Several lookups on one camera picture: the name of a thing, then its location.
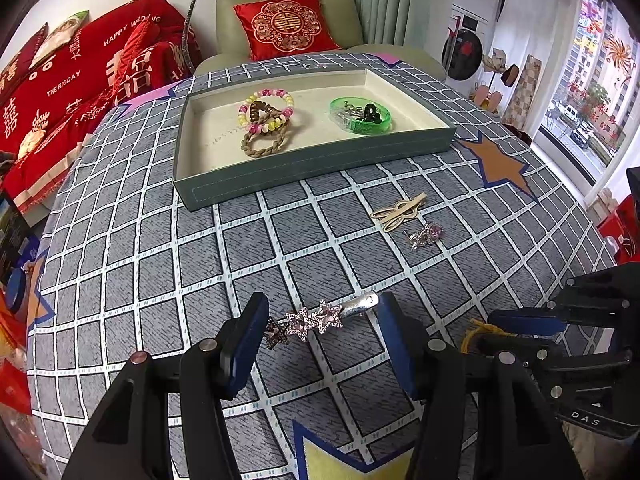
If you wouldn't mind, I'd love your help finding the pink star hair clip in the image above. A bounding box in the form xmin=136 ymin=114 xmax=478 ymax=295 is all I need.
xmin=265 ymin=292 xmax=381 ymax=350

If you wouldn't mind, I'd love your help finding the grey-green tray with cream lining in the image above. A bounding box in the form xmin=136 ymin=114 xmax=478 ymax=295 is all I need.
xmin=172 ymin=51 xmax=457 ymax=211

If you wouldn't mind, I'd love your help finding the purple rhinestone hair clip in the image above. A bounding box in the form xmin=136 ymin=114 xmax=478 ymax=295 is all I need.
xmin=405 ymin=222 xmax=446 ymax=251

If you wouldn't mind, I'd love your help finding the red ruffled pillow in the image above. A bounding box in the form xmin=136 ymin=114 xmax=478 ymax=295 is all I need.
xmin=115 ymin=17 xmax=161 ymax=106

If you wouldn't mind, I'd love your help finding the white washing machine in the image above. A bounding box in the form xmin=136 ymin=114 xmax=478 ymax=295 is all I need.
xmin=442 ymin=5 xmax=493 ymax=81

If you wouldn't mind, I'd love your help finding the green translucent bangle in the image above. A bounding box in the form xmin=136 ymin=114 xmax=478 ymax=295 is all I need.
xmin=328 ymin=96 xmax=393 ymax=136

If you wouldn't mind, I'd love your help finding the checked beige board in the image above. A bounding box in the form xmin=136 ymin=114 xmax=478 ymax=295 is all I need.
xmin=502 ymin=55 xmax=543 ymax=128

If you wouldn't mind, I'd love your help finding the photo print pillow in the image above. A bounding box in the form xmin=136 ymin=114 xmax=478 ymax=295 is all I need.
xmin=30 ymin=10 xmax=91 ymax=68

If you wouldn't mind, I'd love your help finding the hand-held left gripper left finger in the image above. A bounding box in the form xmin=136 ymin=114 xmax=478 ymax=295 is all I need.
xmin=60 ymin=291 xmax=271 ymax=480

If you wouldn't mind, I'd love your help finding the red printed sofa cover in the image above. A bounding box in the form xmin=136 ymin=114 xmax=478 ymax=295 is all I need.
xmin=0 ymin=0 xmax=203 ymax=211

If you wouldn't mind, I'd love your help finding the pink and yellow beaded bracelet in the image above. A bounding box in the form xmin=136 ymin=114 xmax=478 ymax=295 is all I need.
xmin=237 ymin=88 xmax=295 ymax=135

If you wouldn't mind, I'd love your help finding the window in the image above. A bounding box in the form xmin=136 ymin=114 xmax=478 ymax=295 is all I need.
xmin=540 ymin=0 xmax=640 ymax=171

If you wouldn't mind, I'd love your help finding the red embroidered cushion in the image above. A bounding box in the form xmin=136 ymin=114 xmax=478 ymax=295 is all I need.
xmin=232 ymin=0 xmax=342 ymax=61

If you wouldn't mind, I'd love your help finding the blue round jar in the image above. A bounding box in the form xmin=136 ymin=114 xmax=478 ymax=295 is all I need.
xmin=5 ymin=265 xmax=36 ymax=311

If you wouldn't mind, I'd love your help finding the red gift bag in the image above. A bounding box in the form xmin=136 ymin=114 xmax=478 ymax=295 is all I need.
xmin=0 ymin=300 xmax=31 ymax=411

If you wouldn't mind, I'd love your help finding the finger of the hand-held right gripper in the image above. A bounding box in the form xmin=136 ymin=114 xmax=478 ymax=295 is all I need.
xmin=487 ymin=262 xmax=640 ymax=338
xmin=470 ymin=332 xmax=633 ymax=377

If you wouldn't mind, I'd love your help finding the brown spiral hair tie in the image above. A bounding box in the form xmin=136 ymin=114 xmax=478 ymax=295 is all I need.
xmin=248 ymin=101 xmax=273 ymax=128

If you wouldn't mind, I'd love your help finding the red box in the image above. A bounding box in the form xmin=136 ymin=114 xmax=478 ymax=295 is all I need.
xmin=597 ymin=195 xmax=636 ymax=261

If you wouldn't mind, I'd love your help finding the dark red square pillow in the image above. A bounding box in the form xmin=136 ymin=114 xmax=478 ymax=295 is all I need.
xmin=0 ymin=22 xmax=48 ymax=91

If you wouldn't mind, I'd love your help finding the lotus flower ornament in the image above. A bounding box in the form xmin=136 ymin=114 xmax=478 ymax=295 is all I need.
xmin=481 ymin=49 xmax=521 ymax=91

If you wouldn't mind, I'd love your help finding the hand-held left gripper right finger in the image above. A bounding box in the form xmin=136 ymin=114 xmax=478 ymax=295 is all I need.
xmin=376 ymin=291 xmax=586 ymax=480

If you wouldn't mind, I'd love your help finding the dark printed box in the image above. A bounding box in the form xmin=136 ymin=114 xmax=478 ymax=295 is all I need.
xmin=0 ymin=195 xmax=31 ymax=281

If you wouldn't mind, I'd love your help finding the beige braided hair tie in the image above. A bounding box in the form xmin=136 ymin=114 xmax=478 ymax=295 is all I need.
xmin=240 ymin=110 xmax=296 ymax=160

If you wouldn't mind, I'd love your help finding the yellow hair tie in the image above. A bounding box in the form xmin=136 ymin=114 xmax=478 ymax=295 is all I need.
xmin=460 ymin=320 xmax=506 ymax=356

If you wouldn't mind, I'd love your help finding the gold bow hair clip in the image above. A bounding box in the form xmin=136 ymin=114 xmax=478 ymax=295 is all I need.
xmin=371 ymin=192 xmax=430 ymax=233

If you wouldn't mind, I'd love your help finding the pale green curtain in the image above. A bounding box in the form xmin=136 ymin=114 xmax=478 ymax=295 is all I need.
xmin=335 ymin=0 xmax=416 ymax=46

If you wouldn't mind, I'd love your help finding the red mop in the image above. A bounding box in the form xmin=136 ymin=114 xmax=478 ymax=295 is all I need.
xmin=440 ymin=17 xmax=461 ymax=66

